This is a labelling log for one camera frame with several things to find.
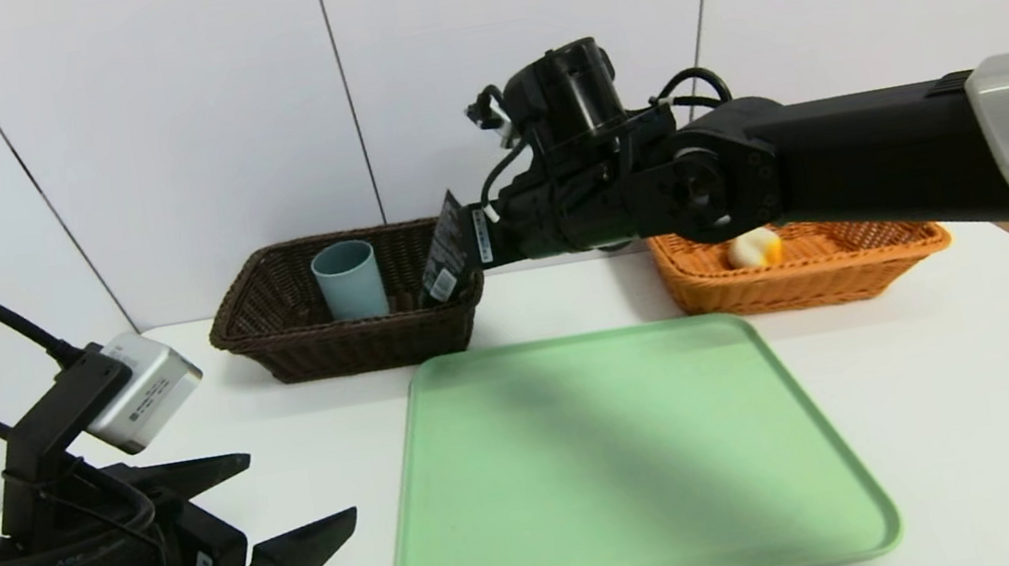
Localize blue-grey plastic cup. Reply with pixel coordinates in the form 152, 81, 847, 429
308, 235, 391, 326

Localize black squeeze tube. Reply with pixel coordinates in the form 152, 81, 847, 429
406, 189, 480, 309

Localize toy egg orange yolk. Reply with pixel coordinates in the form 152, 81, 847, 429
724, 224, 786, 274

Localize dark brown wicker basket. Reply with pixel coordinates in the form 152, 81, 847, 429
196, 210, 496, 396

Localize orange wicker basket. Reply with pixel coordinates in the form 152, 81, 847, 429
645, 188, 960, 332

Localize light green plastic tray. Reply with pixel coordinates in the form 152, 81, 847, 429
358, 287, 909, 566

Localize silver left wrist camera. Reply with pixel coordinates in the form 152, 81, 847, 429
73, 322, 214, 461

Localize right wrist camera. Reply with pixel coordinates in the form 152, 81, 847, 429
462, 83, 516, 152

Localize black right camera cable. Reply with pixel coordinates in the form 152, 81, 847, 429
649, 62, 735, 118

